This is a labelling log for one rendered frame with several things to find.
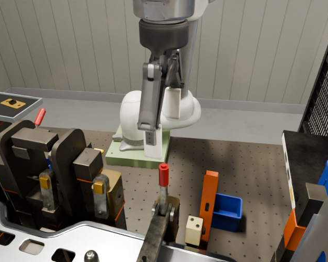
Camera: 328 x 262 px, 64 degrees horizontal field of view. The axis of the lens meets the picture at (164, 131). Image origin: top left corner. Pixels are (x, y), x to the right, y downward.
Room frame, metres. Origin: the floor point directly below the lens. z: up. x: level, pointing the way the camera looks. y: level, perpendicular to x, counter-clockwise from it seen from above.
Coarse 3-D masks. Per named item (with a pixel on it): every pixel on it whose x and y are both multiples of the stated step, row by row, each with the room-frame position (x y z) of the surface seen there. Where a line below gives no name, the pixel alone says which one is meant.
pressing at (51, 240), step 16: (0, 208) 0.47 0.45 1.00; (0, 224) 0.42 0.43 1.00; (16, 224) 0.42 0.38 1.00; (80, 224) 0.42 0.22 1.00; (96, 224) 0.42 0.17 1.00; (16, 240) 0.38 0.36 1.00; (32, 240) 0.38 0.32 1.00; (48, 240) 0.38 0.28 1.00; (64, 240) 0.38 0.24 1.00; (80, 240) 0.38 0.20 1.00; (96, 240) 0.38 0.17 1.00; (112, 240) 0.38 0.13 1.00; (128, 240) 0.38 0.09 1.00; (0, 256) 0.33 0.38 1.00; (16, 256) 0.33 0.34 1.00; (32, 256) 0.33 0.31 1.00; (48, 256) 0.33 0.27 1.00; (80, 256) 0.33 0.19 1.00; (112, 256) 0.33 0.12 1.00; (128, 256) 0.33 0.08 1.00; (160, 256) 0.33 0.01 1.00; (176, 256) 0.33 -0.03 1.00; (192, 256) 0.33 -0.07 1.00; (208, 256) 0.33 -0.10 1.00; (224, 256) 0.33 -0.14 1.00
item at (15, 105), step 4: (8, 100) 0.80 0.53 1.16; (12, 100) 0.78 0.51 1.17; (16, 100) 0.80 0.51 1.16; (4, 104) 0.77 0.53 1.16; (8, 104) 0.77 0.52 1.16; (12, 104) 0.77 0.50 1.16; (16, 104) 0.77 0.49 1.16; (20, 104) 0.77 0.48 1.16; (24, 104) 0.77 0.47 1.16; (16, 108) 0.74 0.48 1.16
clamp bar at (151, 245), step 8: (168, 208) 0.41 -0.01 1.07; (160, 216) 0.39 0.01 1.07; (168, 216) 0.39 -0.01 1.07; (152, 224) 0.37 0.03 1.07; (160, 224) 0.37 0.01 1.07; (152, 232) 0.35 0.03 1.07; (160, 232) 0.35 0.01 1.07; (144, 240) 0.33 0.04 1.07; (152, 240) 0.33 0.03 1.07; (160, 240) 0.33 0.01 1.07; (144, 248) 0.31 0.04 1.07; (152, 248) 0.31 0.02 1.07; (144, 256) 0.28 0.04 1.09; (152, 256) 0.29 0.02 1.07
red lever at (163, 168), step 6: (162, 168) 0.41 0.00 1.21; (168, 168) 0.41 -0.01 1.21; (162, 174) 0.40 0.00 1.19; (168, 174) 0.41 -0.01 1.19; (162, 180) 0.40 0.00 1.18; (168, 180) 0.41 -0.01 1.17; (162, 186) 0.40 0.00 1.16; (162, 192) 0.41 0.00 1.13; (162, 198) 0.41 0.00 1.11; (162, 204) 0.41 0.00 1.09; (162, 210) 0.41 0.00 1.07
